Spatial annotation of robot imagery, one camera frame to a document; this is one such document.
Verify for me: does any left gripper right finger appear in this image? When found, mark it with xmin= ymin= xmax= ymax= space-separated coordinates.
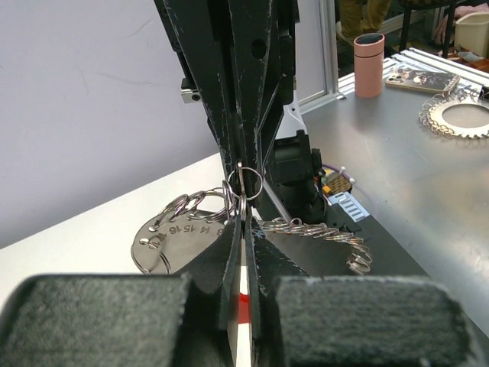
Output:
xmin=244 ymin=219 xmax=488 ymax=366

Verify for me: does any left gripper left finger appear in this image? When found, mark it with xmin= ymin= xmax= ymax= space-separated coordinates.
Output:
xmin=1 ymin=219 xmax=241 ymax=366

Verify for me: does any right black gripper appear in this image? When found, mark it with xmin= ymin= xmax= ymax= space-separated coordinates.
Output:
xmin=154 ymin=1 xmax=298 ymax=199

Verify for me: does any red handled key organizer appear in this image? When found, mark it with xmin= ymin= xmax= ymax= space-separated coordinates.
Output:
xmin=130 ymin=180 xmax=373 ymax=275

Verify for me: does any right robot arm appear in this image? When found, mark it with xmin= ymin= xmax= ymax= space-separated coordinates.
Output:
xmin=155 ymin=1 xmax=326 ymax=223

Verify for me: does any pink cylindrical cup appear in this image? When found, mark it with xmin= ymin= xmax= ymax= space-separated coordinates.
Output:
xmin=354 ymin=33 xmax=385 ymax=99

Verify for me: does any smartphone with patterned case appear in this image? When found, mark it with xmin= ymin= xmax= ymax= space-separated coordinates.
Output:
xmin=385 ymin=65 xmax=461 ymax=94

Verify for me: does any cream plastic bin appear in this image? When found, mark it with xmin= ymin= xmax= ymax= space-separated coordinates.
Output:
xmin=454 ymin=12 xmax=488 ymax=58

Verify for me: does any right white cable duct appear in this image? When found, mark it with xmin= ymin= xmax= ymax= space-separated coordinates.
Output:
xmin=329 ymin=192 xmax=370 ymax=222

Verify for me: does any round metal key ring disc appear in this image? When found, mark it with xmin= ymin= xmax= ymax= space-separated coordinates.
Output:
xmin=418 ymin=89 xmax=488 ymax=140

